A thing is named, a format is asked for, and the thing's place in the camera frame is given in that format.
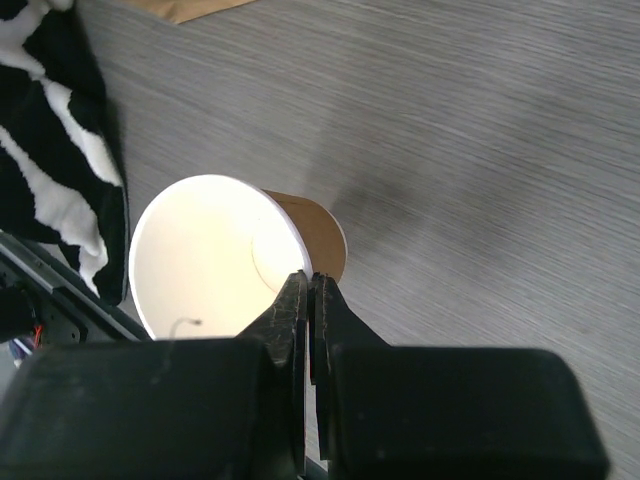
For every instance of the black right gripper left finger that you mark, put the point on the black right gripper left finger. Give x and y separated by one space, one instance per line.
282 329

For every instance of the brown paper bag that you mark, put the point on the brown paper bag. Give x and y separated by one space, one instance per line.
181 11

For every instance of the brown paper coffee cup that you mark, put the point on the brown paper coffee cup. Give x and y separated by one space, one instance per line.
210 253

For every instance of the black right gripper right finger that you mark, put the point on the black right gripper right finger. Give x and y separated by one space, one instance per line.
333 329

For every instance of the zebra striped pillow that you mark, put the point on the zebra striped pillow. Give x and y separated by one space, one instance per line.
61 180

